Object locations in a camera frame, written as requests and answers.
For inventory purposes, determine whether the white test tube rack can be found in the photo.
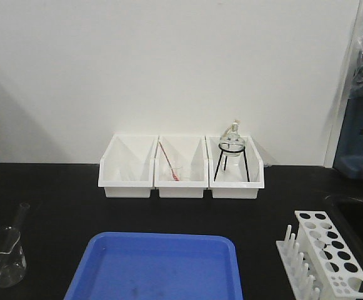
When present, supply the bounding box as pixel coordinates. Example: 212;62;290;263
276;211;363;299

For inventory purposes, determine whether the black wire tripod stand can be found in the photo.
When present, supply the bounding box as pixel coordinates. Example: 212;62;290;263
214;143;251;182

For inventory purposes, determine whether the glass alcohol lamp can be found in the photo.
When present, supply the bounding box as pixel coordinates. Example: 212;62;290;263
219;120;246;157

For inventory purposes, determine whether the small glass beaker in bin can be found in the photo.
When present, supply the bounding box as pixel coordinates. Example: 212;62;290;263
170;165;184;181

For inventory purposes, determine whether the middle white storage bin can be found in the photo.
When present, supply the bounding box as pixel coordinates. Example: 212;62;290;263
154;135;209;199

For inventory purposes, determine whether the left white storage bin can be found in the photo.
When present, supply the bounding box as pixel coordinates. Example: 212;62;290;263
98;134;159;198

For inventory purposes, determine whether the blue plastic tray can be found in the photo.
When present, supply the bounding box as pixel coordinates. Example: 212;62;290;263
65;232;243;299

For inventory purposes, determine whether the right white storage bin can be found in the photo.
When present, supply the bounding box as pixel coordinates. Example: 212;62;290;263
206;135;264;199

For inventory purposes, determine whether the white storage bin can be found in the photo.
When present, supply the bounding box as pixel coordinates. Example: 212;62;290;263
98;134;159;198
154;135;209;199
206;135;264;199

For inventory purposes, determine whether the clear glass test tube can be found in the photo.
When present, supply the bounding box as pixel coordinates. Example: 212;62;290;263
4;202;30;250

